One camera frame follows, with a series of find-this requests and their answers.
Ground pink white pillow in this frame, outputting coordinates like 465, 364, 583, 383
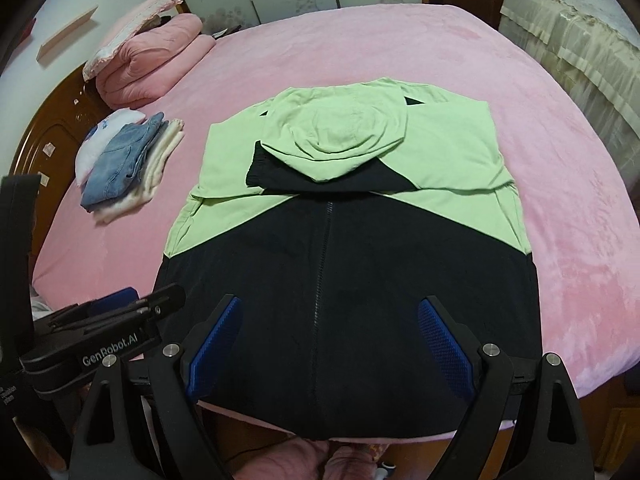
82, 0, 182, 81

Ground brown wooden headboard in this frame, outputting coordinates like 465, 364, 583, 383
10, 67, 111, 262

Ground cream lace bedside cover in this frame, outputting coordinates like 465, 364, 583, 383
499, 0, 639, 188

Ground folded pink quilt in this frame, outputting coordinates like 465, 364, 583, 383
96, 13, 216, 110

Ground green and black hooded jacket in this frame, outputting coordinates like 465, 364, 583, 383
156, 78, 542, 439

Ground pink bed sheet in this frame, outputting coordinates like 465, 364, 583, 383
32, 4, 639, 396

